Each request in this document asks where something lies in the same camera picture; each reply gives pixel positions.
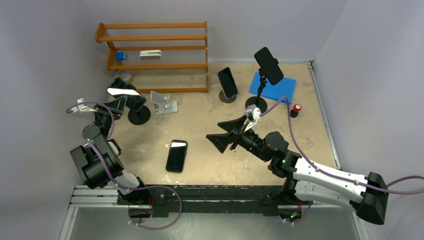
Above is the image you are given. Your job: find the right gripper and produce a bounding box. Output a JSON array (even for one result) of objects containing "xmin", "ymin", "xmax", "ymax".
[{"xmin": 206, "ymin": 114, "xmax": 271, "ymax": 163}]

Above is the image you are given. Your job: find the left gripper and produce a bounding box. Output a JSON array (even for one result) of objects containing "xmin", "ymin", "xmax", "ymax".
[{"xmin": 91, "ymin": 95, "xmax": 126, "ymax": 138}]

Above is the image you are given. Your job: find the black phone from silver stand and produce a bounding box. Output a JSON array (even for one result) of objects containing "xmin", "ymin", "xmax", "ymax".
[{"xmin": 165, "ymin": 139, "xmax": 188, "ymax": 173}]

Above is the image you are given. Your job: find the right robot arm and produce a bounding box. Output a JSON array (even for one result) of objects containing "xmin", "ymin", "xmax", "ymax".
[{"xmin": 206, "ymin": 116, "xmax": 389, "ymax": 225}]

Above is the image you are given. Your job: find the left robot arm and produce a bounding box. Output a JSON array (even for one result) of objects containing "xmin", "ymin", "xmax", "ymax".
[{"xmin": 66, "ymin": 96, "xmax": 149, "ymax": 205}]

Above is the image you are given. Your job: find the silver folding phone stand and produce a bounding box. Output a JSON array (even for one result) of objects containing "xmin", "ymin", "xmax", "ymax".
[{"xmin": 150, "ymin": 91, "xmax": 178, "ymax": 115}]

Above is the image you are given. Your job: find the black tall round-base stand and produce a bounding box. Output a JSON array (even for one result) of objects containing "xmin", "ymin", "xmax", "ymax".
[{"xmin": 245, "ymin": 68, "xmax": 268, "ymax": 113}]

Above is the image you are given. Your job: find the phone on wooden puck stand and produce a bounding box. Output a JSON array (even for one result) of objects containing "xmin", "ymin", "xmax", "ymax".
[{"xmin": 217, "ymin": 67, "xmax": 239, "ymax": 98}]

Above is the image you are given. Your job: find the phone on tall stand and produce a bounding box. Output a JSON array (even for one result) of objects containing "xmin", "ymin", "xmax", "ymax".
[{"xmin": 254, "ymin": 47, "xmax": 284, "ymax": 86}]

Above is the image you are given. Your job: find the small clear plastic jar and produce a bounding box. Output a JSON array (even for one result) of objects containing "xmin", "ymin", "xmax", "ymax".
[{"xmin": 117, "ymin": 69, "xmax": 132, "ymax": 83}]

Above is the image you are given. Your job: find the blue white small box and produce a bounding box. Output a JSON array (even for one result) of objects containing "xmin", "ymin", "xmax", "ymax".
[{"xmin": 115, "ymin": 51, "xmax": 128, "ymax": 62}]

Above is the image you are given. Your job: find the white flat device on rack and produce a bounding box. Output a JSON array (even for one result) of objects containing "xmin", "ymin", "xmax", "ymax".
[{"xmin": 139, "ymin": 49, "xmax": 162, "ymax": 60}]

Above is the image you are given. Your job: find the red black button knob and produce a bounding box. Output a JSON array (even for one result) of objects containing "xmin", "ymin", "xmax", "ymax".
[{"xmin": 289, "ymin": 104, "xmax": 302, "ymax": 118}]

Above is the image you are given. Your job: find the blue foam mat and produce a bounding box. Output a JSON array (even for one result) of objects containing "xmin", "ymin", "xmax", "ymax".
[{"xmin": 248, "ymin": 71, "xmax": 296, "ymax": 104}]

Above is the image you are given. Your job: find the orange wooden rack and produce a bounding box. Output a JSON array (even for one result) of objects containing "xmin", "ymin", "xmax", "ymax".
[{"xmin": 94, "ymin": 21, "xmax": 209, "ymax": 76}]

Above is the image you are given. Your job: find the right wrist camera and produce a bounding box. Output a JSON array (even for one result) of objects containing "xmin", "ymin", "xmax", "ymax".
[{"xmin": 244, "ymin": 104, "xmax": 262, "ymax": 132}]

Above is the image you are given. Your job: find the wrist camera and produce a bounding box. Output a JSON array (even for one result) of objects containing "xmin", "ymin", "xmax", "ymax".
[
  {"xmin": 244, "ymin": 104, "xmax": 262, "ymax": 132},
  {"xmin": 74, "ymin": 98, "xmax": 96, "ymax": 113}
]

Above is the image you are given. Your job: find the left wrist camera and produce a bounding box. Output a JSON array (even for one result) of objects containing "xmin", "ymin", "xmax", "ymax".
[{"xmin": 74, "ymin": 98, "xmax": 96, "ymax": 113}]

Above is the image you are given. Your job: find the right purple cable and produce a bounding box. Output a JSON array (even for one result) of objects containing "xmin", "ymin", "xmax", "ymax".
[{"xmin": 259, "ymin": 96, "xmax": 424, "ymax": 226}]

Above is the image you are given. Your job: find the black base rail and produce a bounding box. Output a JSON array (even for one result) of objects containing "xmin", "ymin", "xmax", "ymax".
[{"xmin": 117, "ymin": 185, "xmax": 309, "ymax": 218}]

